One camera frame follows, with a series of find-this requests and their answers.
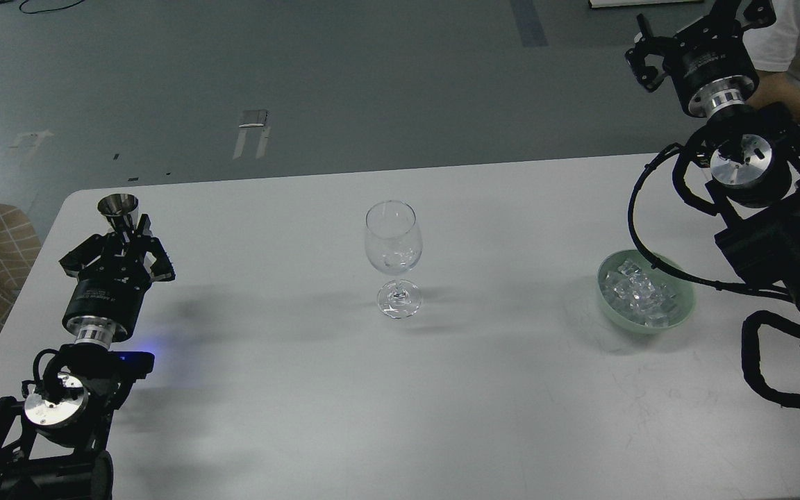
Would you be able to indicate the green bowl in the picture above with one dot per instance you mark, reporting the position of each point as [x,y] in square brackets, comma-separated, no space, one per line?
[685,296]

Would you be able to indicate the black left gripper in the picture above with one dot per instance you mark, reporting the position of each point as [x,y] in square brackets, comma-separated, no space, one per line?
[112,279]

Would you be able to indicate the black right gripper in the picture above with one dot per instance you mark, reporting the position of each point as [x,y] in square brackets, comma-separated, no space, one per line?
[706,57]

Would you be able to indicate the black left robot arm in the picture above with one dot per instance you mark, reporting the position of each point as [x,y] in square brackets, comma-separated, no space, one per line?
[53,441]

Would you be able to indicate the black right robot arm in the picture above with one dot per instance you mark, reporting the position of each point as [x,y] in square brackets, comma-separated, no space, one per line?
[744,165]

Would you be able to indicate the clear wine glass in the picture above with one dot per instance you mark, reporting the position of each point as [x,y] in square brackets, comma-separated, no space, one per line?
[393,245]

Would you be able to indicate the metal floor plate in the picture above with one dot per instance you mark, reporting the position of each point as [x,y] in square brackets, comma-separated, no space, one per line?
[252,134]

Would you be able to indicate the steel double jigger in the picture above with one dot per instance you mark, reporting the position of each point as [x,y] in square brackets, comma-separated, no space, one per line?
[120,210]

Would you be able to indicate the clear ice cubes pile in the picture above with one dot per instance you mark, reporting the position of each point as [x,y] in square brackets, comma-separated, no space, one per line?
[637,296]

